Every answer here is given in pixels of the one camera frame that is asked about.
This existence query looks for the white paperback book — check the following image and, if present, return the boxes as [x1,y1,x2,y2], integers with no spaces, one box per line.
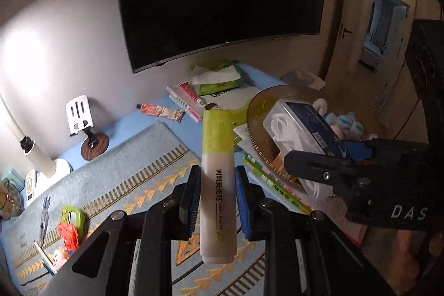
[166,86,203,123]

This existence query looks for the pink floral cream tube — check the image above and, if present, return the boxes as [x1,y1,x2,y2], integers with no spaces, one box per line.
[136,103,185,123]

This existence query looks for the amber plastic bowl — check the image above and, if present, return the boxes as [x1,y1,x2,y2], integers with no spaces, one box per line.
[246,85,334,193]

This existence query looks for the beige door with handle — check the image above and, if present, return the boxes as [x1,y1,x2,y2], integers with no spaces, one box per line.
[324,0,368,83]

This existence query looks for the grey flat box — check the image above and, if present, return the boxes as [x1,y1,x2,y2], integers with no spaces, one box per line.
[280,69,327,91]

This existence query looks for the clear floss pick box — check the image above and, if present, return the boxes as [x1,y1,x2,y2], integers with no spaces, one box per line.
[263,100,347,200]

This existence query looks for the floral cloth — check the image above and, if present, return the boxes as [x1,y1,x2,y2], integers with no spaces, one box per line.
[361,223,444,296]

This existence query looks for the black speaker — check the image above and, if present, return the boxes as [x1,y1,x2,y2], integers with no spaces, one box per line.
[404,19,444,144]

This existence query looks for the white desk lamp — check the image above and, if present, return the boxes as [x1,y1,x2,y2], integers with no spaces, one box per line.
[0,93,73,194]

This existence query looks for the green spine textbook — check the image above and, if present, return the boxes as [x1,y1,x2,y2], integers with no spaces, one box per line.
[242,155,313,216]

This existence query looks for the green cartoon cover book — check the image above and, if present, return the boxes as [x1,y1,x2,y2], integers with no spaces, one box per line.
[199,86,264,123]

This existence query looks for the patterned blue-grey table mat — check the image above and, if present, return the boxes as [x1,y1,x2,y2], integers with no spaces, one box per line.
[0,121,313,296]

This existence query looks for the mint green container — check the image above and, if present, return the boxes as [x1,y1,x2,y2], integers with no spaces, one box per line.
[1,168,26,191]

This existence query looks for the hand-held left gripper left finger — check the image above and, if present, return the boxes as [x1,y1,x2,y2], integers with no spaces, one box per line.
[42,164,203,296]

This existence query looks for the pink cartoon figure pen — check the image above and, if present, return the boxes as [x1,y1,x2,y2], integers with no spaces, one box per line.
[34,241,68,275]

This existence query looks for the green tissue pack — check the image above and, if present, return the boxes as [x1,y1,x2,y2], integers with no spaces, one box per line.
[188,59,245,96]

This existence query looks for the white remote control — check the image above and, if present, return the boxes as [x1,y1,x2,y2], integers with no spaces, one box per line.
[25,169,39,204]

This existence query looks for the red orange plush charm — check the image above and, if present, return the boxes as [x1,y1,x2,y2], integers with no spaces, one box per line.
[56,222,81,252]

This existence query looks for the grey plush elephant keychain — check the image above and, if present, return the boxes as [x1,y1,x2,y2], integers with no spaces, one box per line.
[324,112,365,139]

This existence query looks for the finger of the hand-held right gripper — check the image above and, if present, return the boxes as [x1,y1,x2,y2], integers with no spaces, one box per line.
[341,140,374,160]
[284,149,355,194]

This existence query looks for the silver phone stand wooden base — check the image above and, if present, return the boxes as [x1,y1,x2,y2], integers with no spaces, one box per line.
[66,95,110,161]

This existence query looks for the glass jar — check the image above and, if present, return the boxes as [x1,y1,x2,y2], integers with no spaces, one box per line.
[0,178,26,218]

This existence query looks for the pink spine textbook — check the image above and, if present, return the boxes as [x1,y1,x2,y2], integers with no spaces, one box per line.
[305,192,368,247]

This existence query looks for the red white tube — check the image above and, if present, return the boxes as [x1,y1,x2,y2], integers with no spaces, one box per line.
[178,82,205,106]

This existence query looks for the loose paper sheets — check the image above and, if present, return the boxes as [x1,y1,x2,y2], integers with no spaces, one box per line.
[233,109,271,161]

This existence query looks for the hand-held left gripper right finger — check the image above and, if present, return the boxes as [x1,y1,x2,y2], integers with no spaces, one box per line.
[234,166,396,296]

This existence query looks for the yellow highlighter pen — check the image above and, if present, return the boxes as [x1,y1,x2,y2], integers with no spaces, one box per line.
[199,103,238,265]

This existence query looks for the green digital timer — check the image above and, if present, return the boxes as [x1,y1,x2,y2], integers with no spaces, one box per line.
[58,205,86,243]

